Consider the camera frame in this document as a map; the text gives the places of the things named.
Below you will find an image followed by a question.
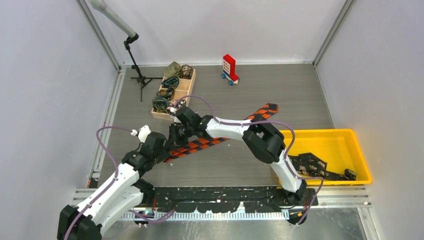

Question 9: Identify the brown floral rolled tie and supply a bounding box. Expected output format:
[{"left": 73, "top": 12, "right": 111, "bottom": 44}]
[{"left": 180, "top": 64, "right": 194, "bottom": 80}]

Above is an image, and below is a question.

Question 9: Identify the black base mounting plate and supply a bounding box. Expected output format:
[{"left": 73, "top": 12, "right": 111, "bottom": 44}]
[{"left": 141, "top": 186, "right": 318, "bottom": 214}]

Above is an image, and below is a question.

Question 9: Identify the black microphone stand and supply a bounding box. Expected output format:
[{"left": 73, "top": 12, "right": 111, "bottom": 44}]
[{"left": 123, "top": 33, "right": 162, "bottom": 102}]

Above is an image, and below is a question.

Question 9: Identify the dark green rolled tie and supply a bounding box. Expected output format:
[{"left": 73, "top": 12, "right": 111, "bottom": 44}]
[{"left": 156, "top": 87, "right": 175, "bottom": 101}]

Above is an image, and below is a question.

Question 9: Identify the yellow plastic bin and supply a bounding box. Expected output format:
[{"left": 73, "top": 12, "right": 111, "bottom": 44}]
[{"left": 288, "top": 129, "right": 373, "bottom": 186}]

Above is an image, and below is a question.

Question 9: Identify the wooden compartment tray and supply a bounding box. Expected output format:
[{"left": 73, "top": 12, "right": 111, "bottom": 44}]
[{"left": 150, "top": 68, "right": 197, "bottom": 122}]

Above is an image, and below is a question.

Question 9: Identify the red toy block car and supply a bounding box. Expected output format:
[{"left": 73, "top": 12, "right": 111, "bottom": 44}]
[{"left": 221, "top": 54, "right": 240, "bottom": 86}]

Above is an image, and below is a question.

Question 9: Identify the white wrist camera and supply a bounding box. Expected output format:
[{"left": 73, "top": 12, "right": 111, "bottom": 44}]
[
  {"left": 168, "top": 107, "right": 178, "bottom": 116},
  {"left": 130, "top": 124, "right": 152, "bottom": 144}
]

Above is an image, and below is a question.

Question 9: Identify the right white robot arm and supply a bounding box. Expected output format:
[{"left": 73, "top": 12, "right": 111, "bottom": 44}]
[{"left": 166, "top": 106, "right": 307, "bottom": 205}]

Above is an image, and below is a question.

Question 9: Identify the orange navy striped tie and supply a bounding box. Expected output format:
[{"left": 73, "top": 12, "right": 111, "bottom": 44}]
[{"left": 163, "top": 103, "right": 279, "bottom": 163}]

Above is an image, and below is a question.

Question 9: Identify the teal navy rolled tie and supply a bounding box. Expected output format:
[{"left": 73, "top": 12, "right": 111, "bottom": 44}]
[{"left": 161, "top": 76, "right": 180, "bottom": 90}]

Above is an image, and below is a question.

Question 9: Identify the navy yellow rolled tie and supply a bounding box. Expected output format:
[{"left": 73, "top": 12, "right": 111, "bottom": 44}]
[{"left": 152, "top": 96, "right": 170, "bottom": 113}]

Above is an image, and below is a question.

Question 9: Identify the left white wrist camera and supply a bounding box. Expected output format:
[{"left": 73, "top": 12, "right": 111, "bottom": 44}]
[{"left": 130, "top": 124, "right": 152, "bottom": 144}]

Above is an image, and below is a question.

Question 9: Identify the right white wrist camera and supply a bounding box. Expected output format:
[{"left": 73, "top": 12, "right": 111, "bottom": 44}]
[{"left": 168, "top": 107, "right": 178, "bottom": 116}]

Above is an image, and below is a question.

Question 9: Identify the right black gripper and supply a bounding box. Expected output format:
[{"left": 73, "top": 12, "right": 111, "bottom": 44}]
[{"left": 166, "top": 123, "right": 195, "bottom": 153}]

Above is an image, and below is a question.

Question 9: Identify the black pink floral rolled tie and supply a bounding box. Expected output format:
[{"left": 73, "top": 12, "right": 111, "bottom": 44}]
[{"left": 165, "top": 99, "right": 187, "bottom": 117}]

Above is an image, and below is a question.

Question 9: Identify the olive green rolled tie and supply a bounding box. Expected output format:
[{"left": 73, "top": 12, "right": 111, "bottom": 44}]
[{"left": 163, "top": 61, "right": 182, "bottom": 79}]

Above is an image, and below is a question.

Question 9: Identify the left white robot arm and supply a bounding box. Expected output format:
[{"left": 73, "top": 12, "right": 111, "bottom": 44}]
[{"left": 57, "top": 126, "right": 168, "bottom": 240}]

